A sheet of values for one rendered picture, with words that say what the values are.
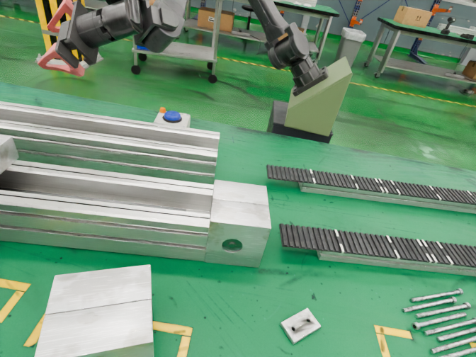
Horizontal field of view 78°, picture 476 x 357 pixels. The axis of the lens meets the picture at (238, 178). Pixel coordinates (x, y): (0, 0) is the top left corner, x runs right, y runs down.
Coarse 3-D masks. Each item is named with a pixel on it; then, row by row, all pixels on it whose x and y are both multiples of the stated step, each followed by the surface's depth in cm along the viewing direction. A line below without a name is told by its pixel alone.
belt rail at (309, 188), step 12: (312, 192) 67; (324, 192) 67; (336, 192) 67; (348, 192) 68; (360, 192) 67; (372, 192) 67; (408, 204) 69; (420, 204) 69; (432, 204) 69; (444, 204) 70; (456, 204) 69; (468, 204) 69
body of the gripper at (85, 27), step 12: (72, 12) 54; (84, 12) 56; (96, 12) 52; (72, 24) 52; (84, 24) 52; (96, 24) 52; (72, 36) 52; (84, 36) 53; (96, 36) 53; (108, 36) 53; (72, 48) 53; (84, 48) 54; (96, 48) 58; (84, 60) 55; (96, 60) 57
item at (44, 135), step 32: (0, 128) 54; (32, 128) 55; (64, 128) 57; (96, 128) 62; (128, 128) 62; (160, 128) 63; (32, 160) 58; (64, 160) 58; (96, 160) 60; (128, 160) 58; (160, 160) 58; (192, 160) 59
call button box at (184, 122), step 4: (160, 116) 72; (184, 116) 74; (188, 116) 75; (156, 120) 70; (160, 120) 71; (164, 120) 71; (168, 120) 71; (176, 120) 71; (180, 120) 72; (184, 120) 73; (188, 120) 74; (164, 124) 70; (168, 124) 70; (172, 124) 70; (176, 124) 70; (180, 124) 71; (184, 124) 71; (188, 124) 74
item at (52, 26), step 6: (66, 0) 56; (60, 6) 56; (66, 6) 56; (72, 6) 57; (60, 12) 57; (66, 12) 57; (54, 18) 58; (48, 24) 59; (54, 24) 59; (54, 30) 60
